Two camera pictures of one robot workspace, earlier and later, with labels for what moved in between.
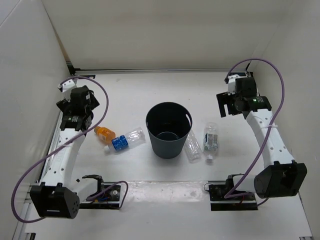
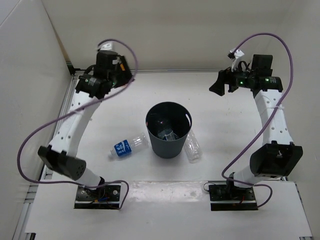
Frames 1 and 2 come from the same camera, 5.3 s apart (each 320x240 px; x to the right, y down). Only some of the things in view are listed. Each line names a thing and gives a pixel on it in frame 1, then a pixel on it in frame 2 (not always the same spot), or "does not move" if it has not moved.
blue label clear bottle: x=133 y=137 → x=127 y=147
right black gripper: x=224 y=98 → x=224 y=77
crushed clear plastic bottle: x=193 y=148 does not move
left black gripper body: x=65 y=106 → x=119 y=77
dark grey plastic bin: x=168 y=124 does not move
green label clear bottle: x=210 y=141 → x=167 y=134
